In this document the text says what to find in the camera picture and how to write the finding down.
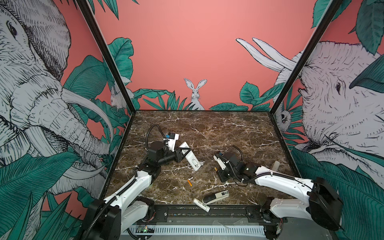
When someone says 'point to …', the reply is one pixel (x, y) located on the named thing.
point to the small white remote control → (201, 205)
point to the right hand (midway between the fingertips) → (215, 171)
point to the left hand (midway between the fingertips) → (189, 148)
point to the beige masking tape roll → (275, 165)
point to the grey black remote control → (213, 197)
